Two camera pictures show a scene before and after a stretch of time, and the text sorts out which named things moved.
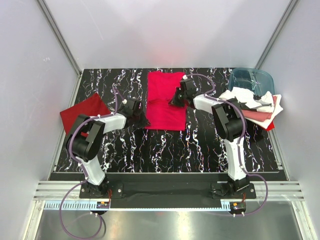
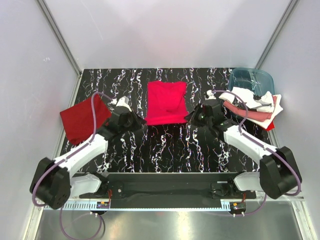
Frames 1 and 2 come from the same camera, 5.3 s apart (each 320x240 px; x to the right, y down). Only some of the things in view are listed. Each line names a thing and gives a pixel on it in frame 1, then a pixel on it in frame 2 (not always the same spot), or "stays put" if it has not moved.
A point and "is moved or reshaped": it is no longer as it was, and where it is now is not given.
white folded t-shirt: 278,109 stays put
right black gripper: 179,94 → 193,117
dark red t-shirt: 92,106 stays put
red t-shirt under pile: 270,127 stays put
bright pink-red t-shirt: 161,88 is moved or reshaped
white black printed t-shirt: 246,98 stays put
